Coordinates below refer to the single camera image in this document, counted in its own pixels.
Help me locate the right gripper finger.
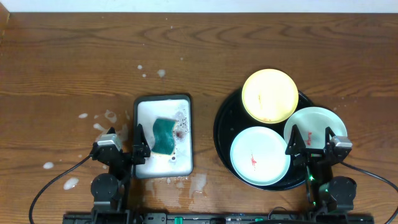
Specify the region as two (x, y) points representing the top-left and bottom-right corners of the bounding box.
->
(285, 124), (306, 154)
(324, 127), (335, 150)

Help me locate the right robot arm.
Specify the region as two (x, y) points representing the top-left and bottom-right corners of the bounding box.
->
(285, 124), (357, 223)

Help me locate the black rectangular soap tray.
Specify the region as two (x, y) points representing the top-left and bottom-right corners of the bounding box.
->
(134, 95), (193, 179)

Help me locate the light blue plate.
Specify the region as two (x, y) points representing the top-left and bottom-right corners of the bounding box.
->
(229, 126), (290, 186)

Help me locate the green scrubbing sponge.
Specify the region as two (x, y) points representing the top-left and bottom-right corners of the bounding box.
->
(152, 118), (176, 155)

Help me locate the mint green plate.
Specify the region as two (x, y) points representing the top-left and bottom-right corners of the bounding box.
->
(284, 107), (348, 149)

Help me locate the yellow plate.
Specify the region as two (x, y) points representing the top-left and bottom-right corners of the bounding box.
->
(241, 68), (299, 124)

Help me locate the black round tray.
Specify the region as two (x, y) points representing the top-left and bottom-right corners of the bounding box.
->
(213, 88), (306, 191)

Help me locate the left black cable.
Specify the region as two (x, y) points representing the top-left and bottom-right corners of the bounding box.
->
(29, 154), (94, 224)

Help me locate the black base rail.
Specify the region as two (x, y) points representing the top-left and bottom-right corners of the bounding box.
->
(62, 211), (374, 224)

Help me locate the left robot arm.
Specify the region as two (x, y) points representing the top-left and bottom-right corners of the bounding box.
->
(90, 125), (150, 224)

